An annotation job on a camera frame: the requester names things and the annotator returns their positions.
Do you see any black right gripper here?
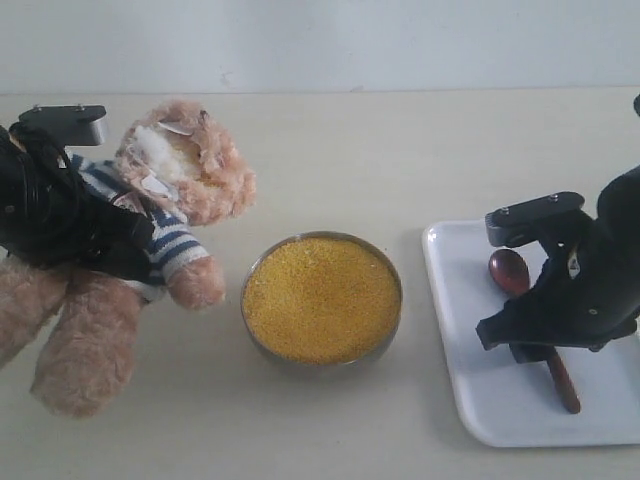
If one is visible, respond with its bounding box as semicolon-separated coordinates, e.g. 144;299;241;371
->
475;167;639;364

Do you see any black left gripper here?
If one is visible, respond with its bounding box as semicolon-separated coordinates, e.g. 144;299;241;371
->
1;124;154;283

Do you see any dark red wooden spoon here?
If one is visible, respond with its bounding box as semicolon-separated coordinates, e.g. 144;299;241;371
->
488;249;582;414

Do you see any tan teddy bear striped sweater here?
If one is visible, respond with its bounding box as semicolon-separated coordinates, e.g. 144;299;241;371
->
1;99;256;418

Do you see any white rectangular plastic tray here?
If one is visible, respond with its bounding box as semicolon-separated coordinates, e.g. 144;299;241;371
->
422;220;639;447

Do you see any steel bowl of millet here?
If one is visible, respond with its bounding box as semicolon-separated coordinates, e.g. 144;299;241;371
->
240;231;403;368

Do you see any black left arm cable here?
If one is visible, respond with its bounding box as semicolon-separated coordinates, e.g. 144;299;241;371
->
9;122;91;236

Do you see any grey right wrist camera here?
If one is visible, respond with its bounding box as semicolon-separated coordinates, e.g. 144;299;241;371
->
484;191;585;248

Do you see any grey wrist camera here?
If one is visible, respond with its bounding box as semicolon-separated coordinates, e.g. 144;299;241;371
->
484;191;585;248
18;104;108;147

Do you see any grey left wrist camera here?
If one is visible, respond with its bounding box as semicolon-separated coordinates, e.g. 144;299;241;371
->
18;104;108;147

